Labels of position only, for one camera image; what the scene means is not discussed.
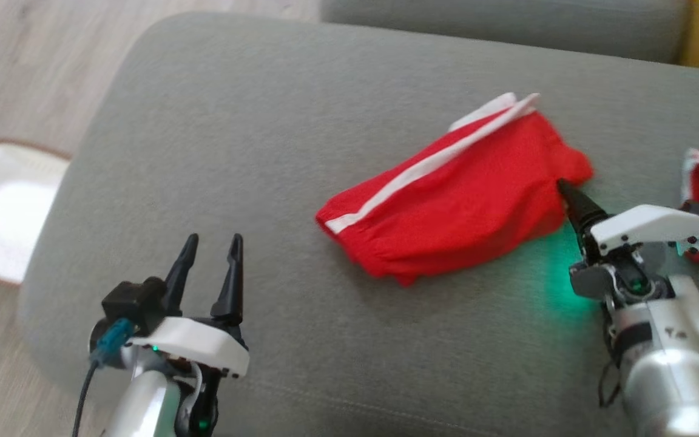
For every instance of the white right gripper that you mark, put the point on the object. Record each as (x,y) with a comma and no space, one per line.
(647,224)

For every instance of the white bin brown rim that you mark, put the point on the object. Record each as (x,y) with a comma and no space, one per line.
(3,212)

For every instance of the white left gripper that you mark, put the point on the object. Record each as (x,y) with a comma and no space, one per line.
(204,343)

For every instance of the long grey sofa seat cushion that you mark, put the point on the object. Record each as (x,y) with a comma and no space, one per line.
(507,24)

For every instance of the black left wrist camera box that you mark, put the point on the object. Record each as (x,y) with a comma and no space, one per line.
(134,300)

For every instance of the red basketball shorts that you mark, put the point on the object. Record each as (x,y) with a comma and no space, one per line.
(465,206)

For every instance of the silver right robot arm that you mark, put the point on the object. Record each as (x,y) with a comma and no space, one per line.
(671,364)

